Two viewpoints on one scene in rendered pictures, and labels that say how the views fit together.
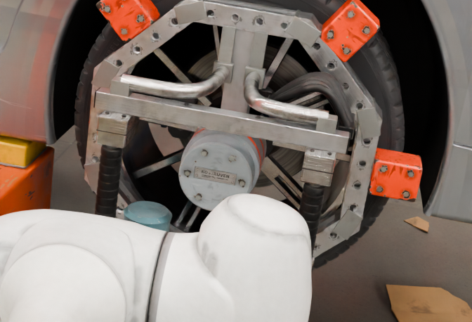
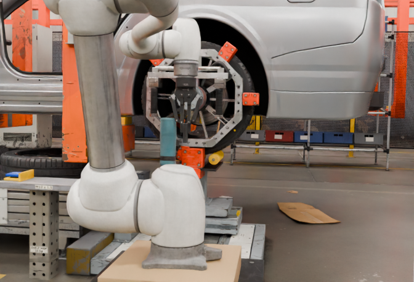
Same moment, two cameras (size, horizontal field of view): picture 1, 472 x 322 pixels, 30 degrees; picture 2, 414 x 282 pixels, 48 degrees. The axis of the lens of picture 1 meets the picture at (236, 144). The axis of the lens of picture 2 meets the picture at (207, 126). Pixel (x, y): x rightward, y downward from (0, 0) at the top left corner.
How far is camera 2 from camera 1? 1.20 m
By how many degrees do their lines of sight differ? 17
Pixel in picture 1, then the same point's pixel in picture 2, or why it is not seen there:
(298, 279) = (195, 29)
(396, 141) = (250, 90)
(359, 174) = (238, 98)
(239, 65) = not seen: hidden behind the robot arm
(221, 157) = not seen: hidden behind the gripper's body
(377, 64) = (239, 64)
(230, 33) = not seen: hidden behind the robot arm
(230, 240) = (178, 21)
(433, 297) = (297, 205)
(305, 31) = (213, 53)
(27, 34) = (123, 76)
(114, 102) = (153, 74)
